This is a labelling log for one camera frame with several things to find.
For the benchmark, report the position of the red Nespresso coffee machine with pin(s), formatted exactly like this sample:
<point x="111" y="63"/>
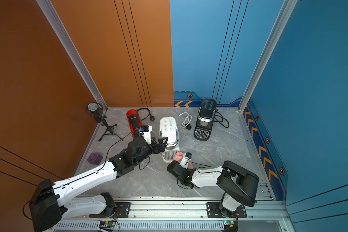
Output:
<point x="135" y="124"/>

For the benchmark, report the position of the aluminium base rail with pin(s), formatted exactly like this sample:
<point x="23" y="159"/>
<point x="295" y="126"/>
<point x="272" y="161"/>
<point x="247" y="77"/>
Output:
<point x="170" y="208"/>

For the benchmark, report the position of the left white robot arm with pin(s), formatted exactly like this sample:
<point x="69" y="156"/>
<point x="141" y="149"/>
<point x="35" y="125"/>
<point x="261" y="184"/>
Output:
<point x="55" y="201"/>

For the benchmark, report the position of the pink towel cloth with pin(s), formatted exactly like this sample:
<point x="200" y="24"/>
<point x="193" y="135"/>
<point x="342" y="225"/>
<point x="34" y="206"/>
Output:
<point x="178" y="157"/>

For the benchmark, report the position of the purple block toy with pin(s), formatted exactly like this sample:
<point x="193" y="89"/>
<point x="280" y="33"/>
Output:
<point x="95" y="158"/>

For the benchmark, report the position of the black microphone on tripod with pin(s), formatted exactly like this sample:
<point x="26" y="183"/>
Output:
<point x="95" y="110"/>

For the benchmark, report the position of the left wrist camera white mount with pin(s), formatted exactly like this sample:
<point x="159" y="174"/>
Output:
<point x="146" y="132"/>

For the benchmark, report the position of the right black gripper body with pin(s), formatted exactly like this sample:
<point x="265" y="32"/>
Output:
<point x="181" y="181"/>

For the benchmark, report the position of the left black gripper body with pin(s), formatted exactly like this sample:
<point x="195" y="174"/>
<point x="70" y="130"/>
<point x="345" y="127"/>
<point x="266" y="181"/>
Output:
<point x="148" y="150"/>

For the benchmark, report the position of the black coffee machine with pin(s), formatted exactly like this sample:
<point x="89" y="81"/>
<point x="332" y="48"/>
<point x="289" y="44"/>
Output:
<point x="205" y="119"/>

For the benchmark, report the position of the white coffee machine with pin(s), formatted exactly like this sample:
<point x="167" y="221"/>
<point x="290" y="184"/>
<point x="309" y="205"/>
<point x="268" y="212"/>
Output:
<point x="168" y="128"/>

